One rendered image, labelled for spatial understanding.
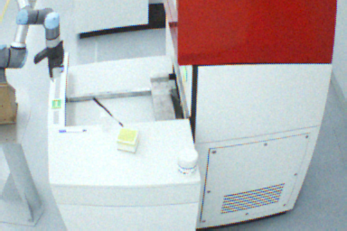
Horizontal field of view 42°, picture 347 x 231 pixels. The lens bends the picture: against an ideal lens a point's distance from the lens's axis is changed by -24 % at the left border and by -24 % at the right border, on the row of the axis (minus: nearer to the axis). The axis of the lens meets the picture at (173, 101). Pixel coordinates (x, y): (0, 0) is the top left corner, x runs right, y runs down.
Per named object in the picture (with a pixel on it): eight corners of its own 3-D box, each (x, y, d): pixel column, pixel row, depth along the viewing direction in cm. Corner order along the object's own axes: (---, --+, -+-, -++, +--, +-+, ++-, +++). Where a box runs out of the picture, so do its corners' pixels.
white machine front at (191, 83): (170, 32, 305) (171, -23, 279) (194, 143, 244) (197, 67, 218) (164, 33, 305) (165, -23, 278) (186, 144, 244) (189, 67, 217)
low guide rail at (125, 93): (172, 90, 269) (172, 85, 267) (172, 94, 268) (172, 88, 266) (70, 99, 264) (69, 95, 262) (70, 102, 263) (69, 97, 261)
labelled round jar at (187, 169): (195, 163, 215) (196, 146, 209) (197, 176, 210) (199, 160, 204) (176, 165, 215) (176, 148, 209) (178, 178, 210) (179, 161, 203)
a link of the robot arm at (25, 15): (13, -28, 231) (23, 10, 201) (27, -28, 238) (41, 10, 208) (5, -11, 236) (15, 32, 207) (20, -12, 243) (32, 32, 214)
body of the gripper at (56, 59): (63, 69, 223) (61, 46, 215) (47, 71, 223) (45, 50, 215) (64, 58, 229) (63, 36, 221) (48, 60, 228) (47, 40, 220)
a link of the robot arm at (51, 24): (57, 8, 212) (61, 15, 207) (57, 27, 219) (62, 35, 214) (42, 14, 209) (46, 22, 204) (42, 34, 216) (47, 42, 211)
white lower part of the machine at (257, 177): (270, 132, 366) (282, 33, 312) (289, 216, 304) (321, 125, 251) (164, 144, 359) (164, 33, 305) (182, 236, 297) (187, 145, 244)
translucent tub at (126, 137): (139, 143, 224) (139, 130, 219) (135, 155, 218) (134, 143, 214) (121, 139, 225) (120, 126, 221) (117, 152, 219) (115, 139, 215)
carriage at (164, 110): (167, 80, 270) (167, 76, 268) (178, 137, 242) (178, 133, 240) (149, 82, 269) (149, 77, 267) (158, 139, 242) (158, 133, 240)
